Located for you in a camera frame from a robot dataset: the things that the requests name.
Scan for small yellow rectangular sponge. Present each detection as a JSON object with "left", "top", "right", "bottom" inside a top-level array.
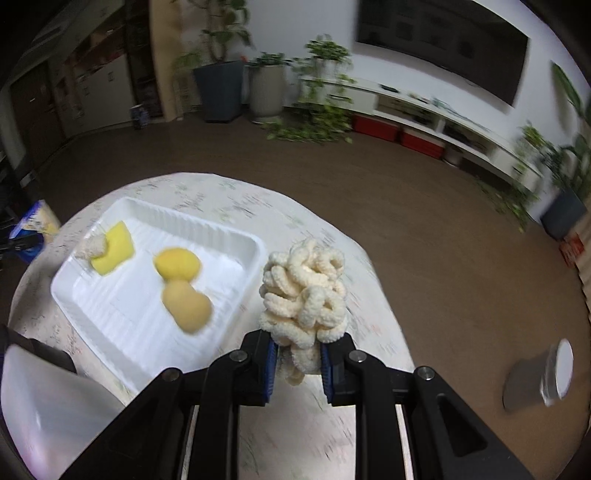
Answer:
[{"left": 90, "top": 220, "right": 136, "bottom": 277}]

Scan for tall leafy plant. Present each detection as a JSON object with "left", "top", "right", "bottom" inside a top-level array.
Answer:
[{"left": 173, "top": 0, "right": 252, "bottom": 70}]

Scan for red storage box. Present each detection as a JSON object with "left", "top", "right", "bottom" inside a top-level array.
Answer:
[{"left": 400, "top": 128, "right": 446, "bottom": 158}]

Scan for round yellow sponge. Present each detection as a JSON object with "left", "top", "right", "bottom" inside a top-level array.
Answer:
[{"left": 153, "top": 248, "right": 202, "bottom": 282}]

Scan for trailing green plant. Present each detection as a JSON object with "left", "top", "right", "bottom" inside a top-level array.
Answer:
[{"left": 265, "top": 34, "right": 357, "bottom": 145}]

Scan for dark square plant pot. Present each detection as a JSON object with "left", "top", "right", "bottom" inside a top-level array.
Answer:
[{"left": 192, "top": 60, "right": 245, "bottom": 123}]

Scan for wall television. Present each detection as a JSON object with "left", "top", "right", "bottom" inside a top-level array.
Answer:
[{"left": 355, "top": 0, "right": 529, "bottom": 107}]

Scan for white television cabinet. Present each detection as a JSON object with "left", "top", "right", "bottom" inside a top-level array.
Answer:
[{"left": 300, "top": 76, "right": 546, "bottom": 190}]

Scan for large broad-leaf plant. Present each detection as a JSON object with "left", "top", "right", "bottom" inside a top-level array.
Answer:
[{"left": 551, "top": 62, "right": 591, "bottom": 188}]

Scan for spider plant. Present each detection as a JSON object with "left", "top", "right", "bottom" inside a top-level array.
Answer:
[{"left": 173, "top": 48, "right": 204, "bottom": 75}]

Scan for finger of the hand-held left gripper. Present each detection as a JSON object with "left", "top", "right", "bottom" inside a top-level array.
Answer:
[{"left": 0, "top": 233, "right": 46, "bottom": 264}]

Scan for dark tapered plant pot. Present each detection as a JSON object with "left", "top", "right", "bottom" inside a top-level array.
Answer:
[{"left": 540, "top": 187, "right": 587, "bottom": 241}]

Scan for small bushy plant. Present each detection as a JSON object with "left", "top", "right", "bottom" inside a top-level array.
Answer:
[{"left": 475, "top": 124, "right": 557, "bottom": 232}]

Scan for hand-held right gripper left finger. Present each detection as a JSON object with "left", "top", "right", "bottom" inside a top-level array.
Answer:
[{"left": 60, "top": 330, "right": 280, "bottom": 480}]

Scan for dark display shelf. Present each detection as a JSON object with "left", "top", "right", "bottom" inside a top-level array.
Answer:
[{"left": 124, "top": 0, "right": 163, "bottom": 121}]

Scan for white wall cabinets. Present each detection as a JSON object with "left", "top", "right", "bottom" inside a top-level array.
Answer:
[{"left": 46, "top": 0, "right": 134, "bottom": 139}]

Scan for white ribbed plant pot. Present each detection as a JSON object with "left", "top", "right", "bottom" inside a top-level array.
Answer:
[{"left": 248, "top": 65, "right": 284, "bottom": 121}]

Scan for translucent plastic container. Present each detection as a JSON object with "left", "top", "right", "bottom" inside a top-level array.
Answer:
[{"left": 0, "top": 344, "right": 127, "bottom": 480}]

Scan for grey trash can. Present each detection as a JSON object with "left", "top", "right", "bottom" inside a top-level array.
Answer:
[{"left": 502, "top": 338, "right": 574, "bottom": 411}]

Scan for white plastic tray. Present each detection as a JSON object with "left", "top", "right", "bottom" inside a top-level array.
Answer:
[{"left": 50, "top": 197, "right": 267, "bottom": 393}]

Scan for red box on floor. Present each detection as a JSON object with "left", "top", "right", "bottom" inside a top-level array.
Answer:
[{"left": 560, "top": 233, "right": 583, "bottom": 268}]

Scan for small plant in ribbed pot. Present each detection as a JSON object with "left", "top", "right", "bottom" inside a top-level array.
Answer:
[{"left": 245, "top": 52, "right": 291, "bottom": 70}]

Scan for blue tissue pack yellow label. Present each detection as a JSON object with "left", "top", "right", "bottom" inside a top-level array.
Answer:
[{"left": 9, "top": 199, "right": 62, "bottom": 241}]

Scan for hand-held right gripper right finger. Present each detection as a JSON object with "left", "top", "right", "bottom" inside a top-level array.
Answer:
[{"left": 321, "top": 331, "right": 536, "bottom": 480}]

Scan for white looped scrubber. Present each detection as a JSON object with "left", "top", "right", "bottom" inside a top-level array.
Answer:
[{"left": 259, "top": 237, "right": 348, "bottom": 388}]

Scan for gourd-shaped yellow sponge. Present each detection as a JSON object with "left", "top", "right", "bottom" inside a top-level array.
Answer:
[{"left": 161, "top": 279, "right": 213, "bottom": 333}]

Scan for floral tablecloth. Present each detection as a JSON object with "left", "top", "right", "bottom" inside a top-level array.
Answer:
[{"left": 8, "top": 172, "right": 416, "bottom": 480}]

